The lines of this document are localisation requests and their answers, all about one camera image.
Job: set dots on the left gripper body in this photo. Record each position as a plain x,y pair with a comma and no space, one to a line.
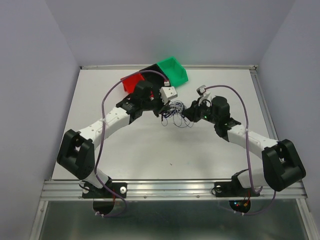
154,104

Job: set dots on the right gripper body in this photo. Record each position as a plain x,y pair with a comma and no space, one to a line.
200,111

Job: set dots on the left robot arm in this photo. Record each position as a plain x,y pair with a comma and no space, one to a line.
77,150

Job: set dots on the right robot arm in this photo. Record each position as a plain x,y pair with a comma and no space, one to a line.
281,163

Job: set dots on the black plastic bin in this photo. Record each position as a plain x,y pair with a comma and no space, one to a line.
149,75

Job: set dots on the red plastic bin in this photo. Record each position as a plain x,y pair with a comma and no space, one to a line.
129,82

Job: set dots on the green plastic bin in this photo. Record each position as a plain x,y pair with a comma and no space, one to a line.
174,71

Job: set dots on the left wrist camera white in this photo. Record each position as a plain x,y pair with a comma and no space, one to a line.
168,93

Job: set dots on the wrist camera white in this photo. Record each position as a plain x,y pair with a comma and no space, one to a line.
203,94
168,93

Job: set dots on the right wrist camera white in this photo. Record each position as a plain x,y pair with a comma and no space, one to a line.
203,94

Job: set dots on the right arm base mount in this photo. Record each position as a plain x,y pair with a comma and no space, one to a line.
227,189

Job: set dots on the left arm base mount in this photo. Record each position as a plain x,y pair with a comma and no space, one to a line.
91,192

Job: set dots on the aluminium front rail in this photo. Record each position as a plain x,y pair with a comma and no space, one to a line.
138,190

